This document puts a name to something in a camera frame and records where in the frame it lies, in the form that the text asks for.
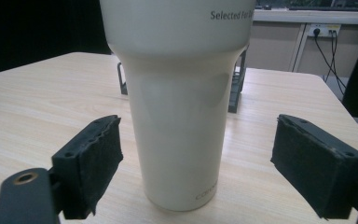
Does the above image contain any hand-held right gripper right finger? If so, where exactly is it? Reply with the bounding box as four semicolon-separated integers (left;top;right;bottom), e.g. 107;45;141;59
269;113;358;220

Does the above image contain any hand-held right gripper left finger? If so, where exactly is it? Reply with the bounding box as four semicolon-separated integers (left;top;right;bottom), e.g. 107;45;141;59
51;114;124;220

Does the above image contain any white tumbler cup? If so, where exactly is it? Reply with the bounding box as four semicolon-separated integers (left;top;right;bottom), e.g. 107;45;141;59
99;0;257;213

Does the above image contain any black rack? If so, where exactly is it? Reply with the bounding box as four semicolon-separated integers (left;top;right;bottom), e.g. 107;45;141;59
117;45;249;114

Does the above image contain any white counter desk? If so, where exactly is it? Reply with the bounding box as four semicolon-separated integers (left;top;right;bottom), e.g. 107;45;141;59
243;8;358;78

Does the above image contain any black power cable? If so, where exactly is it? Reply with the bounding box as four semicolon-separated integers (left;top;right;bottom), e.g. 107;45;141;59
324;29;347;96
313;28;349;91

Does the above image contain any white wall power socket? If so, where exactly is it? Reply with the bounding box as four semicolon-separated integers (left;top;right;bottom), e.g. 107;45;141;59
308;23;342;38

